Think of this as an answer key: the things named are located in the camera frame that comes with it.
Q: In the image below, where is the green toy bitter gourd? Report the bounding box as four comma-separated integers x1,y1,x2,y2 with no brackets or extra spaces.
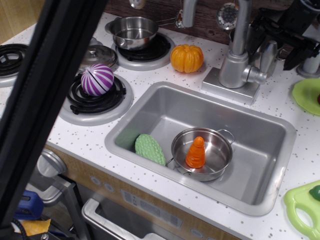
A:
134,134,166,166

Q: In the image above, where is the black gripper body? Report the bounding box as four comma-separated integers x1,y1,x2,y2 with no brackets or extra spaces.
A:
251,0,320,44

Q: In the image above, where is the hanging steel skimmer spoon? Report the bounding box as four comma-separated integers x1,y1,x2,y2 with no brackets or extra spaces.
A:
216,2,239,30

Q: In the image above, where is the front right black burner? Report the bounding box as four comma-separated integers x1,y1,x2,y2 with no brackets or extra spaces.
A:
59,73,134,127

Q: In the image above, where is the purple white striped ball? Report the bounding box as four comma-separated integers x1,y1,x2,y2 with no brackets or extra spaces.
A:
80,63,115,97

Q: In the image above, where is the orange toy pumpkin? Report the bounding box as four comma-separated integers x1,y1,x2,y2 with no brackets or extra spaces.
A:
170,44,204,73

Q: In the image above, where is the steel pot on burner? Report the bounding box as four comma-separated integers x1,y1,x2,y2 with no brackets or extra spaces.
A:
105,16,159,51

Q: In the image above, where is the steel pot lid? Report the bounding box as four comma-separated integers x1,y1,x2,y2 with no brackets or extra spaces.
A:
78,45,118,73

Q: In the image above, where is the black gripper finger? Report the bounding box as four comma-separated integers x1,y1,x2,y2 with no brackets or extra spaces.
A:
248,24,267,54
283,42,320,71

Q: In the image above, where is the front left black burner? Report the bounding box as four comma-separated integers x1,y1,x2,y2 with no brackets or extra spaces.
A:
0,43,29,88

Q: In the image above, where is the grey post with base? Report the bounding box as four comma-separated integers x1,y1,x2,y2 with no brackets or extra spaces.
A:
296,55,320,79

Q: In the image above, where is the silver toy faucet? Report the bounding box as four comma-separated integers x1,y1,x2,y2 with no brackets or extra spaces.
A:
201,0,266,105

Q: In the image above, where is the dark green toy vegetable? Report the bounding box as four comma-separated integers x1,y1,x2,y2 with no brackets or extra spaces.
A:
309,185,320,201

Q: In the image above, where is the silver faucet lever handle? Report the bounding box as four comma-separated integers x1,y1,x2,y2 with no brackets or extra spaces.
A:
241,40,278,85

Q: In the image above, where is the grey oven front knob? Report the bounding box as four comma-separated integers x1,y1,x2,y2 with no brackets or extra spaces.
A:
36,148,68,178

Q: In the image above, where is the orange toy carrot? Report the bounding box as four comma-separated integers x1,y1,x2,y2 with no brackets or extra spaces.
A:
185,136,206,169

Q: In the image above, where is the hanging steel ladle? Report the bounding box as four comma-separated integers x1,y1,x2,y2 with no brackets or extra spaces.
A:
129,0,147,10

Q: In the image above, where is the steel pan in sink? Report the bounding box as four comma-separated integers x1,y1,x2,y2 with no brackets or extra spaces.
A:
166,127,235,182

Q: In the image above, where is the black burner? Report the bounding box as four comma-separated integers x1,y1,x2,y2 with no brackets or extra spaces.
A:
0,43,29,88
59,73,134,127
111,33,176,71

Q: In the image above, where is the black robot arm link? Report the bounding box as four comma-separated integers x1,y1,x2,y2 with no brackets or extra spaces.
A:
0,0,107,231

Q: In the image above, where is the steel cup behind faucet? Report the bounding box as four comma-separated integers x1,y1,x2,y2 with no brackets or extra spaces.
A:
229,24,266,57

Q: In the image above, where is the grey toy sink basin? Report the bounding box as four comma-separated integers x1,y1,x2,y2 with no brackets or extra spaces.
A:
104,82,296,216

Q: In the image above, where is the back right black burner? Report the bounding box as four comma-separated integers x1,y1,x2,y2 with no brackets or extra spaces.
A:
111,33,176,71

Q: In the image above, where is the green plastic plate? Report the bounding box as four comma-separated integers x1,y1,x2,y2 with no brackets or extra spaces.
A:
292,78,320,116

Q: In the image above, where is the green plastic cutting board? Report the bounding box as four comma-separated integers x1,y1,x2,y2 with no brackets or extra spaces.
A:
283,181,320,240

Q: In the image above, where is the silver oven door handle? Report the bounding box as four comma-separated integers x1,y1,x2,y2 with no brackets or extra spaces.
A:
81,198,178,240

